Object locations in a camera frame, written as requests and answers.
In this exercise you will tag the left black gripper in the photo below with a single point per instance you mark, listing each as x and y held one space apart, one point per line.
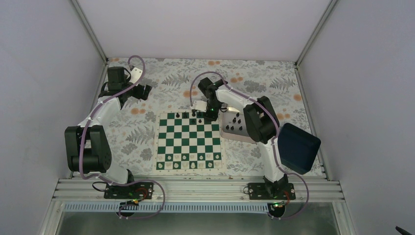
144 96

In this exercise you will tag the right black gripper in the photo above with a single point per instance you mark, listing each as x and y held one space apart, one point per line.
213 118

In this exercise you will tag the pink metal tin tray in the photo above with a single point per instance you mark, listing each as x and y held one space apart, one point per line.
233 125

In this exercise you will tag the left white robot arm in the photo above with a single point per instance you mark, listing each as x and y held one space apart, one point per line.
88 150

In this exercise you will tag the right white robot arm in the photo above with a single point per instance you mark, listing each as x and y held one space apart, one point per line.
261 126

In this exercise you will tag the floral table mat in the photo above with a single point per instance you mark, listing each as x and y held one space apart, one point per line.
174 85

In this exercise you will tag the green white chessboard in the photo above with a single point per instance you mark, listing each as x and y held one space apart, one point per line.
183 148

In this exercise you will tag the dark blue tin lid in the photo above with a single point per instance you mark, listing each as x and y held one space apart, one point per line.
297 148

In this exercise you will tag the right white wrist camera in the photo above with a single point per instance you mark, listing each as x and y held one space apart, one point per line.
199 105

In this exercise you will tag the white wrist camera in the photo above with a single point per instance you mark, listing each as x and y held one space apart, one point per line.
136 74
199 105

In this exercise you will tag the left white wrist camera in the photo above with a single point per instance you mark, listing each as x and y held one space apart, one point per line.
136 74

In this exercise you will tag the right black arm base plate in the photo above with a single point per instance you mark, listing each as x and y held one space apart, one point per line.
258 191

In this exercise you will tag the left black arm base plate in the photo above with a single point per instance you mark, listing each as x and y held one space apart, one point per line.
137 191

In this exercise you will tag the aluminium rail frame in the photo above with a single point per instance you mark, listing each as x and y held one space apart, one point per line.
205 189

